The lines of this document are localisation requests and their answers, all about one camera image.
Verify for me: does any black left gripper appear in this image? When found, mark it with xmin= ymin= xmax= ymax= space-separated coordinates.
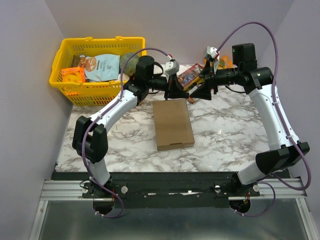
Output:
xmin=146 ymin=72 xmax=189 ymax=101

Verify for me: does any brown cardboard express box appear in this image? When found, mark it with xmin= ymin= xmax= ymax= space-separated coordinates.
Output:
xmin=152 ymin=99 xmax=195 ymax=151

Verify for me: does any yellow utility knife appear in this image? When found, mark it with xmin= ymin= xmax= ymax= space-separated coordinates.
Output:
xmin=184 ymin=78 xmax=204 ymax=93

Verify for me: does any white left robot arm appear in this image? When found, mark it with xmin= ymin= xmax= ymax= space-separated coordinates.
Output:
xmin=72 ymin=55 xmax=189 ymax=198

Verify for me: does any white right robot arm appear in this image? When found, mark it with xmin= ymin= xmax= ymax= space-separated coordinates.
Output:
xmin=190 ymin=43 xmax=310 ymax=196

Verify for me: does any orange snack box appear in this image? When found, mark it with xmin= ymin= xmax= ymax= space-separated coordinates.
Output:
xmin=61 ymin=67 xmax=86 ymax=84

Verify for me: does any red snack bag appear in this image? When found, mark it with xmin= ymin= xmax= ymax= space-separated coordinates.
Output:
xmin=177 ymin=63 xmax=204 ymax=95

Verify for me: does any orange yellow snack bag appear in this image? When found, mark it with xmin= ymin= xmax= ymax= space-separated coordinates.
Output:
xmin=218 ymin=56 xmax=234 ymax=70

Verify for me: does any green round melon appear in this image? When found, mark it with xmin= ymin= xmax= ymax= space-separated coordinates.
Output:
xmin=119 ymin=52 xmax=139 ymax=77

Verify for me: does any beige round bun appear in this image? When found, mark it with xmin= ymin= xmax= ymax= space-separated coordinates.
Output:
xmin=117 ymin=73 xmax=130 ymax=82

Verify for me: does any yellow plastic shopping basket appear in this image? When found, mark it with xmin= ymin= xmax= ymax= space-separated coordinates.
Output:
xmin=49 ymin=36 xmax=146 ymax=106

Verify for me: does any light blue chips bag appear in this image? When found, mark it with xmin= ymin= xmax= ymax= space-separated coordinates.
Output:
xmin=78 ymin=54 xmax=120 ymax=83

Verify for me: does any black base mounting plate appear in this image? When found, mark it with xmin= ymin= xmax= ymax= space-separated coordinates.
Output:
xmin=44 ymin=172 xmax=295 ymax=214

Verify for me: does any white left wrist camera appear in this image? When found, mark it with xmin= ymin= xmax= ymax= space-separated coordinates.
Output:
xmin=164 ymin=54 xmax=180 ymax=80

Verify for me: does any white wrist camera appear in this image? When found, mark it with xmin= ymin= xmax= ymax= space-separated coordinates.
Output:
xmin=164 ymin=54 xmax=180 ymax=80
xmin=203 ymin=46 xmax=220 ymax=70

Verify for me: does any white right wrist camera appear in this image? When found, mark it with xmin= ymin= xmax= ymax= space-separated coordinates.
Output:
xmin=203 ymin=46 xmax=220 ymax=70

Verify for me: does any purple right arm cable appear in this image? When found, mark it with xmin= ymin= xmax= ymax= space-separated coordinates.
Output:
xmin=216 ymin=21 xmax=312 ymax=218

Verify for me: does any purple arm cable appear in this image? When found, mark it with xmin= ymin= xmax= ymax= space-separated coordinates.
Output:
xmin=216 ymin=21 xmax=312 ymax=218
xmin=82 ymin=47 xmax=175 ymax=219

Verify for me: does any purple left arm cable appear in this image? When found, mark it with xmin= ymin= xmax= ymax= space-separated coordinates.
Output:
xmin=82 ymin=47 xmax=175 ymax=219

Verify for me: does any aluminium rail frame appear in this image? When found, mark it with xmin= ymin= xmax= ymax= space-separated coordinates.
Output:
xmin=27 ymin=63 xmax=313 ymax=240

